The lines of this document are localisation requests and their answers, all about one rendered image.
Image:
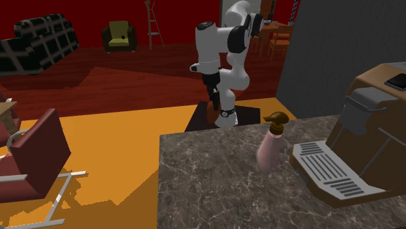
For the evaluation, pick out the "dark robot stand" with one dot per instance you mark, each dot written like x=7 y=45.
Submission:
x=246 y=115

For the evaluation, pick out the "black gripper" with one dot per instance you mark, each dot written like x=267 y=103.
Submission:
x=211 y=78

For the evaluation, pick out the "green and brown armchair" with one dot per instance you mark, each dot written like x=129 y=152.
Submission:
x=119 y=35

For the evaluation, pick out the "brown coffee machine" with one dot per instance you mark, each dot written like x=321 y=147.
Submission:
x=364 y=149

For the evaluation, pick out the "wooden dining chair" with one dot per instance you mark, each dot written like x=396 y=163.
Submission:
x=280 y=39

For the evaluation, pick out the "black plaid sofa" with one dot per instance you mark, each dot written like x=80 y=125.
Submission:
x=35 y=41

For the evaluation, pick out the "dark red metal-frame chair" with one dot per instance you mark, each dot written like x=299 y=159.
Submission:
x=35 y=158

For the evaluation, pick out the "pink soap dispenser bottle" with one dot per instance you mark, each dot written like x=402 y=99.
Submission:
x=270 y=149

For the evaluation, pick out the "red white blue striped pole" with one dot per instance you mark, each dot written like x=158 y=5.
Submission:
x=293 y=11

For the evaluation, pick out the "wooden dining table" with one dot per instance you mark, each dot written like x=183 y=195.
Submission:
x=276 y=27

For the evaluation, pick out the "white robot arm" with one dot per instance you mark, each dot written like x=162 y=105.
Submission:
x=234 y=76

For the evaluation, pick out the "wooden ladder shelf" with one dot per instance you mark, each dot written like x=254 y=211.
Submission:
x=153 y=23

